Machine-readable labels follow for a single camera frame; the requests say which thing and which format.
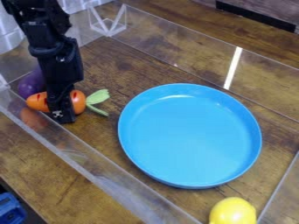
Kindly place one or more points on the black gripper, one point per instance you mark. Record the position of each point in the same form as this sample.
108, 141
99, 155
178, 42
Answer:
62, 71

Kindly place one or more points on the orange toy carrot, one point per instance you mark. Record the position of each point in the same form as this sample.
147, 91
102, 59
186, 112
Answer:
82, 102

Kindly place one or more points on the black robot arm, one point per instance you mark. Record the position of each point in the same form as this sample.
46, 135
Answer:
44, 23

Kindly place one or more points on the purple toy eggplant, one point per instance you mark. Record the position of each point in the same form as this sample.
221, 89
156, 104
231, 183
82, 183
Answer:
32, 83

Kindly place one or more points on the blue round plate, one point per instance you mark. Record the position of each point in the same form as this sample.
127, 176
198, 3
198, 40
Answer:
189, 135

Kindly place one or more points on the blue object at corner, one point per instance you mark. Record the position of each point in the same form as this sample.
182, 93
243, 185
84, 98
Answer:
12, 213

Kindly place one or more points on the yellow toy lemon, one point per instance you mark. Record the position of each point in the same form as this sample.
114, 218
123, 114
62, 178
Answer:
233, 211

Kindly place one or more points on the clear acrylic tray wall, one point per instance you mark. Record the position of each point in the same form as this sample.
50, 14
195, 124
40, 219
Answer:
68, 168

